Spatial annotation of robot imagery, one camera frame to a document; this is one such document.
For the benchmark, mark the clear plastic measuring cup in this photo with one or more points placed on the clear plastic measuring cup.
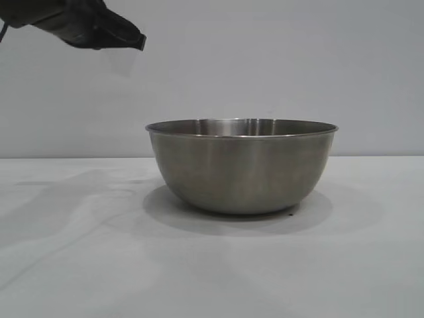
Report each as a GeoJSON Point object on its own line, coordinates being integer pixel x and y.
{"type": "Point", "coordinates": [122, 63]}

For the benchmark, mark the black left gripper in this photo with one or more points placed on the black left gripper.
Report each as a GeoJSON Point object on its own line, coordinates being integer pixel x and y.
{"type": "Point", "coordinates": [66, 23]}

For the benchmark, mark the stainless steel mixing bowl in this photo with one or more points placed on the stainless steel mixing bowl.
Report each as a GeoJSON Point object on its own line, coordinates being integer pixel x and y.
{"type": "Point", "coordinates": [242, 172]}

